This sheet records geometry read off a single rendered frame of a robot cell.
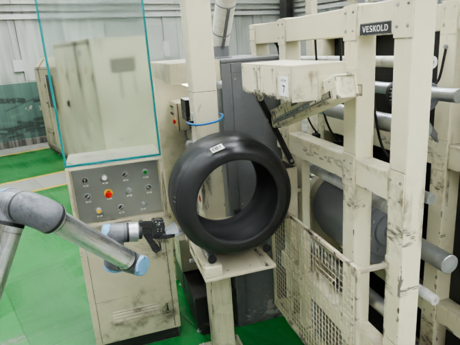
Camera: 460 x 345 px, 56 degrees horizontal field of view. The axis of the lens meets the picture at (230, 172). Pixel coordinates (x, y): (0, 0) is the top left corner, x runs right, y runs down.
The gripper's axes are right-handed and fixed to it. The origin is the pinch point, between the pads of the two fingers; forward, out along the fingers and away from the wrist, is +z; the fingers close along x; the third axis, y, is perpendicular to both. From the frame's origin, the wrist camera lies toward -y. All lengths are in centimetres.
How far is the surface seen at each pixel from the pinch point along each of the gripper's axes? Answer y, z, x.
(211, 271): -17.0, 13.3, -9.0
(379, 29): 95, 64, -46
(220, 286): -47, 30, 28
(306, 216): -4, 79, 23
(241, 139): 47, 25, -8
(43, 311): -113, -80, 133
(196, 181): 28.8, 4.0, -12.0
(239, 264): -18.5, 30.1, -1.6
